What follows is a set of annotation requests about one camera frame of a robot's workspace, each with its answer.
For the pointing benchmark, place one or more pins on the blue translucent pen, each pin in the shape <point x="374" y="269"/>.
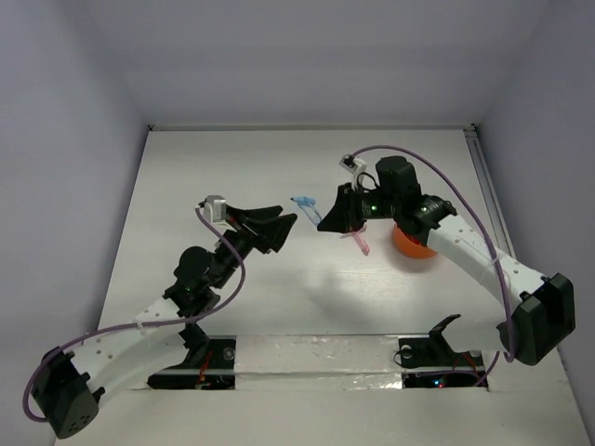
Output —
<point x="308" y="206"/>

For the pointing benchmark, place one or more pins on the orange round divided container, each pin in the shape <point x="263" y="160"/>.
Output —
<point x="409" y="246"/>

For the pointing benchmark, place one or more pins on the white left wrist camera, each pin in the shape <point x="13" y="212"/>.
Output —
<point x="213" y="209"/>

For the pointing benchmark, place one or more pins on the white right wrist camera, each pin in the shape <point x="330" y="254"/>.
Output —
<point x="356" y="166"/>

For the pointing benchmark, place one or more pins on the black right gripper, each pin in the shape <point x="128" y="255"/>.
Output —
<point x="343" y="217"/>

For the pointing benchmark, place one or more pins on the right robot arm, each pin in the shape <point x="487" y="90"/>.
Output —
<point x="539" y="310"/>

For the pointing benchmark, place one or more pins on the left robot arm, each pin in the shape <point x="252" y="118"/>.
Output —
<point x="74" y="381"/>

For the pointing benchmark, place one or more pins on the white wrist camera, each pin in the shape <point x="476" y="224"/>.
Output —
<point x="213" y="209"/>
<point x="356" y="166"/>

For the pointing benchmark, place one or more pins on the pink translucent pen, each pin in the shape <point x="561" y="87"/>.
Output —
<point x="357" y="236"/>

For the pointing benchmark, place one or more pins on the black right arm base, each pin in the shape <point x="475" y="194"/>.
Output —
<point x="432" y="350"/>

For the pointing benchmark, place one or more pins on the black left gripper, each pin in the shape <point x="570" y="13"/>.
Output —
<point x="268" y="226"/>

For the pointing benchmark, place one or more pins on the aluminium table edge rail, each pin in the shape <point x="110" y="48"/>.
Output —
<point x="477" y="189"/>

